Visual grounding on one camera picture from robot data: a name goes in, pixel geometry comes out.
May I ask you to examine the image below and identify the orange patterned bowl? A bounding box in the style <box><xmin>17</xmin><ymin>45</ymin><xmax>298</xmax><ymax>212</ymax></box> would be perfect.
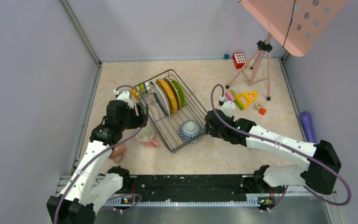
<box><xmin>179</xmin><ymin>119</ymin><xmax>203</xmax><ymax>141</ymax></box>

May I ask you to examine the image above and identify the yellow dotted plate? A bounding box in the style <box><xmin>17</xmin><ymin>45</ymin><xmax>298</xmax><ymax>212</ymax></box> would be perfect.
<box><xmin>157</xmin><ymin>78</ymin><xmax>178</xmax><ymax>114</ymax></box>

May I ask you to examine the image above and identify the woven bamboo tray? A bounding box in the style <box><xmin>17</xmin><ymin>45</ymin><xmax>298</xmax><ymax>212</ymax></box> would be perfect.
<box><xmin>164</xmin><ymin>78</ymin><xmax>182</xmax><ymax>111</ymax></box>

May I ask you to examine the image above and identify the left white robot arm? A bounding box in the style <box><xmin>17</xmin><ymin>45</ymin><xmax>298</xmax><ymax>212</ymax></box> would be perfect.
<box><xmin>47</xmin><ymin>99</ymin><xmax>149</xmax><ymax>224</ymax></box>

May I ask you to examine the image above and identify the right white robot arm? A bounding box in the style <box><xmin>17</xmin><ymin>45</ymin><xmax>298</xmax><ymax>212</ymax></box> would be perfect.
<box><xmin>205</xmin><ymin>109</ymin><xmax>342</xmax><ymax>195</ymax></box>

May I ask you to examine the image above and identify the green toy brick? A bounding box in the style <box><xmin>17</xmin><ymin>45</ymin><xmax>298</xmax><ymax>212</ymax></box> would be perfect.
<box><xmin>230</xmin><ymin>90</ymin><xmax>245</xmax><ymax>111</ymax></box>

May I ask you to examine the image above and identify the pink toy brick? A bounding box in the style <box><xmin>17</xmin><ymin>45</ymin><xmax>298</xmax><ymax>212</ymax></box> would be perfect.
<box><xmin>225</xmin><ymin>91</ymin><xmax>235</xmax><ymax>102</ymax></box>

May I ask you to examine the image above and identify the pink mug white inside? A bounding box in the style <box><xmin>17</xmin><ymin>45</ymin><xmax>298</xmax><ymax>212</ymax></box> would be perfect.
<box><xmin>136</xmin><ymin>126</ymin><xmax>158</xmax><ymax>147</ymax></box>

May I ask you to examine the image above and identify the brown ceramic mug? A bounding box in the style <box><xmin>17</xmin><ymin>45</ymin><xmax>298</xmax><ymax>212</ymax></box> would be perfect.
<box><xmin>109</xmin><ymin>143</ymin><xmax>127</xmax><ymax>163</ymax></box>

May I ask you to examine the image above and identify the beige wooden cube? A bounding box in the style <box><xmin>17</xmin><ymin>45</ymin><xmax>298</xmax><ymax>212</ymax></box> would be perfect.
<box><xmin>253</xmin><ymin>103</ymin><xmax>263</xmax><ymax>112</ymax></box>

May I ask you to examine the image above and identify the orange toy cube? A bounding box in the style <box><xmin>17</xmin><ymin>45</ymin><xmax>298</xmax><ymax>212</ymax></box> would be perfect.
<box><xmin>259</xmin><ymin>108</ymin><xmax>267</xmax><ymax>115</ymax></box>

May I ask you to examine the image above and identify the red window toy block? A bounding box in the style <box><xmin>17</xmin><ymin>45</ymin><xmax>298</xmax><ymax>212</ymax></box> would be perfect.
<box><xmin>232</xmin><ymin>53</ymin><xmax>247</xmax><ymax>69</ymax></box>

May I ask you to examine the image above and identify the purple cylinder object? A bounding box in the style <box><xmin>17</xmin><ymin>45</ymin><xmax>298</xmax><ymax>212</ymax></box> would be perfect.
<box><xmin>299</xmin><ymin>111</ymin><xmax>316</xmax><ymax>143</ymax></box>

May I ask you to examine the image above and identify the pink perforated board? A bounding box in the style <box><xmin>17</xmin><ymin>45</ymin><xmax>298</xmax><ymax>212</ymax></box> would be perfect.
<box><xmin>239</xmin><ymin>0</ymin><xmax>347</xmax><ymax>57</ymax></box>

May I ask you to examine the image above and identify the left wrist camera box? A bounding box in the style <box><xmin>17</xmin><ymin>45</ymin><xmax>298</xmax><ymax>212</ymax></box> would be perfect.
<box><xmin>114</xmin><ymin>89</ymin><xmax>135</xmax><ymax>109</ymax></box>

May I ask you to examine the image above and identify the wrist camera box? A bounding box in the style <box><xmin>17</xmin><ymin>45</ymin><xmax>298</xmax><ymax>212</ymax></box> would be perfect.
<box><xmin>114</xmin><ymin>89</ymin><xmax>135</xmax><ymax>109</ymax></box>
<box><xmin>219</xmin><ymin>97</ymin><xmax>236</xmax><ymax>118</ymax></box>

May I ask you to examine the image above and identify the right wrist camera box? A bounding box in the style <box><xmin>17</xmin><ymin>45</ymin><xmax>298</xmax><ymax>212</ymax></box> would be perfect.
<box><xmin>219</xmin><ymin>97</ymin><xmax>236</xmax><ymax>118</ymax></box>

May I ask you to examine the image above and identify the black wire dish rack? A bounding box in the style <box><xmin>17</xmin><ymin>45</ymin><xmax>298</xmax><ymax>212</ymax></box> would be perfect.
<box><xmin>134</xmin><ymin>69</ymin><xmax>207</xmax><ymax>153</ymax></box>

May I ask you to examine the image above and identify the yellow triangular toy frame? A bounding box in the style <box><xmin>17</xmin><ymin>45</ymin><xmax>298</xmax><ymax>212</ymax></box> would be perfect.
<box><xmin>237</xmin><ymin>91</ymin><xmax>258</xmax><ymax>108</ymax></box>

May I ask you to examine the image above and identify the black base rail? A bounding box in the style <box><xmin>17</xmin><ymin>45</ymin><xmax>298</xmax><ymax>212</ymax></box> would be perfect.
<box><xmin>105</xmin><ymin>175</ymin><xmax>285</xmax><ymax>210</ymax></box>

